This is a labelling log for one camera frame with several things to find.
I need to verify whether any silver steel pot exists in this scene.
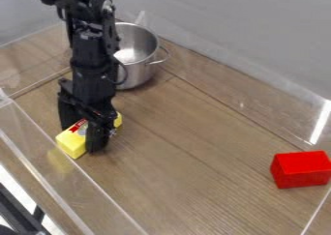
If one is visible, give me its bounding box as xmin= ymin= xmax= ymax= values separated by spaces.
xmin=114 ymin=22 xmax=169 ymax=90

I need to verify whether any clear acrylic enclosure wall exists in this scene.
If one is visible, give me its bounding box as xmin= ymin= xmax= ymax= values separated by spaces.
xmin=0 ymin=0 xmax=331 ymax=235

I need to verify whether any red block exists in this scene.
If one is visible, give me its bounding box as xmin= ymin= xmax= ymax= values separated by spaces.
xmin=269 ymin=151 xmax=331 ymax=189

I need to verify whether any yellow butter block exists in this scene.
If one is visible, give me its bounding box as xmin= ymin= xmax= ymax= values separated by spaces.
xmin=54 ymin=111 xmax=124 ymax=161

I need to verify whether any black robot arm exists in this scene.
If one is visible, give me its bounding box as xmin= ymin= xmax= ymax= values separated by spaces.
xmin=40 ymin=0 xmax=120 ymax=153

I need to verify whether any black table frame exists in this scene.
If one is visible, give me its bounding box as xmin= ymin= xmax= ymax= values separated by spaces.
xmin=0 ymin=183 xmax=52 ymax=235

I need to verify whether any black cable loop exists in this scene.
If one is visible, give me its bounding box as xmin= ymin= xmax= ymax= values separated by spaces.
xmin=106 ymin=60 xmax=129 ymax=86

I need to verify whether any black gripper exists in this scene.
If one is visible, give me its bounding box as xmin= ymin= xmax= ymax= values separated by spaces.
xmin=58 ymin=63 xmax=118 ymax=153

